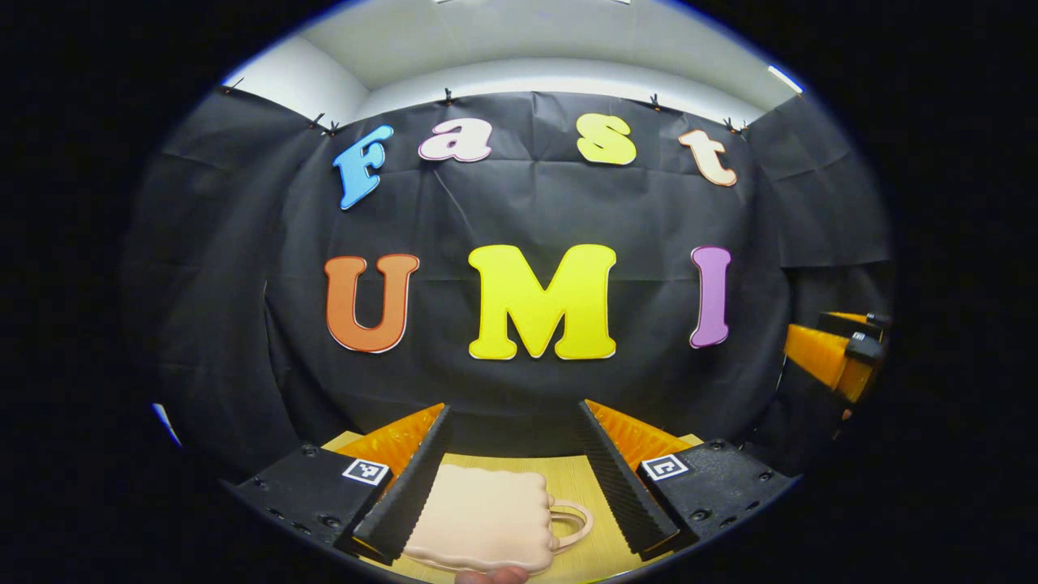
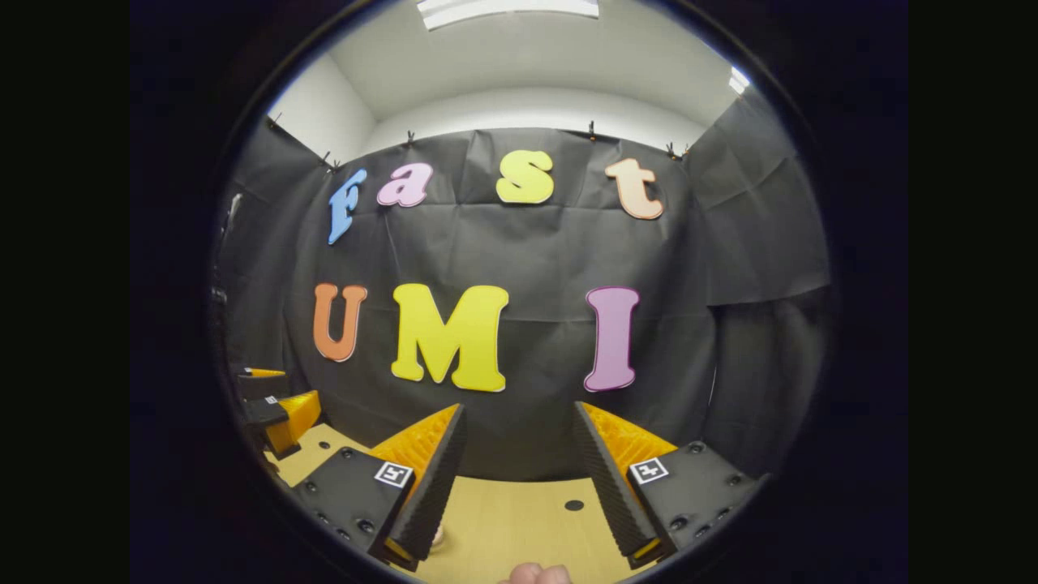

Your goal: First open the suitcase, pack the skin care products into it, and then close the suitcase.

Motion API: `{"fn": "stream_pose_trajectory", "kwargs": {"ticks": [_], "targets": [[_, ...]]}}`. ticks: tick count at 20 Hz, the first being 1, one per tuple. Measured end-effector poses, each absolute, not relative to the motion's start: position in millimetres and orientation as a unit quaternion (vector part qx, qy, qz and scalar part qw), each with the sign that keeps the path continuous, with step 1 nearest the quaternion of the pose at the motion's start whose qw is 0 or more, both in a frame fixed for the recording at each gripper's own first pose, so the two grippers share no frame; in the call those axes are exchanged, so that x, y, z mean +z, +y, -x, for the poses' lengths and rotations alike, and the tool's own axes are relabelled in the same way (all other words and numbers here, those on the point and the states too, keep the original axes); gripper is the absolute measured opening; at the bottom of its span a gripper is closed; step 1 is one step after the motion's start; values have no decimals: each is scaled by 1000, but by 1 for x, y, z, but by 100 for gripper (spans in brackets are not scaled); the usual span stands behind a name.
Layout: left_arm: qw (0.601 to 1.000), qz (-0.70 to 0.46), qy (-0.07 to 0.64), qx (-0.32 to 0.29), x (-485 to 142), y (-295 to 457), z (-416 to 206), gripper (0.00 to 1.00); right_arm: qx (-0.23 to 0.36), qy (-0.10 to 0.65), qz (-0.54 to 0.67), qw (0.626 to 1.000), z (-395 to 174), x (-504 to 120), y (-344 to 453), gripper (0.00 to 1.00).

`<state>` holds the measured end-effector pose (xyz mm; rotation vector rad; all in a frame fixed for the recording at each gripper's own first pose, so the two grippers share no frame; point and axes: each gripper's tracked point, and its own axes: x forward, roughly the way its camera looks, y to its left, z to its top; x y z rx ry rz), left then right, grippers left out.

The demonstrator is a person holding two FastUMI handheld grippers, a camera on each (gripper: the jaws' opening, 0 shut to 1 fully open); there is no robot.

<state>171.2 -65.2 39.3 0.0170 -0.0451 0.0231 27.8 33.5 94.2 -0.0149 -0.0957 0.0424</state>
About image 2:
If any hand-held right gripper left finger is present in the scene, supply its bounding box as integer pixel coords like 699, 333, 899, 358
290, 403, 470, 573

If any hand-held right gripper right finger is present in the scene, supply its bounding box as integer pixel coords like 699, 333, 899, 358
573, 401, 770, 570

